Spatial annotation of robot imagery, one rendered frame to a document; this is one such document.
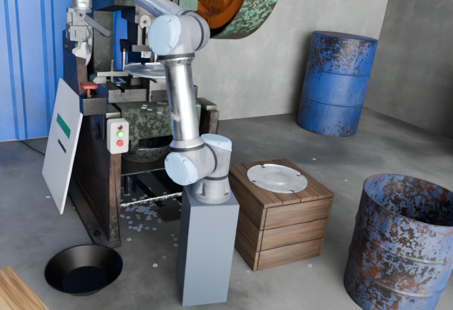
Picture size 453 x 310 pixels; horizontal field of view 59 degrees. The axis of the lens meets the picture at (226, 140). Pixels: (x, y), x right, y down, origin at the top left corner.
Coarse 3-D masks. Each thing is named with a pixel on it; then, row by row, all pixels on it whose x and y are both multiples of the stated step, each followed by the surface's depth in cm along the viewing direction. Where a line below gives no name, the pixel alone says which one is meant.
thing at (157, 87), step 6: (144, 78) 184; (150, 78) 173; (156, 78) 172; (144, 84) 184; (150, 84) 181; (156, 84) 182; (162, 84) 184; (150, 90) 182; (156, 90) 183; (162, 90) 185; (150, 96) 182; (156, 96) 184; (162, 96) 186
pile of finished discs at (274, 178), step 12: (252, 168) 199; (264, 168) 201; (276, 168) 202; (288, 168) 204; (252, 180) 187; (264, 180) 189; (276, 180) 189; (288, 180) 190; (300, 180) 193; (288, 192) 179
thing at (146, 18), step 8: (144, 16) 176; (152, 16) 180; (128, 24) 186; (136, 24) 178; (144, 24) 178; (128, 32) 187; (136, 32) 179; (144, 32) 178; (128, 40) 189; (136, 40) 180; (144, 40) 179
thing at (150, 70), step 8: (128, 64) 189; (136, 64) 194; (144, 64) 196; (152, 64) 198; (160, 64) 198; (128, 72) 175; (136, 72) 178; (144, 72) 180; (152, 72) 179; (160, 72) 181
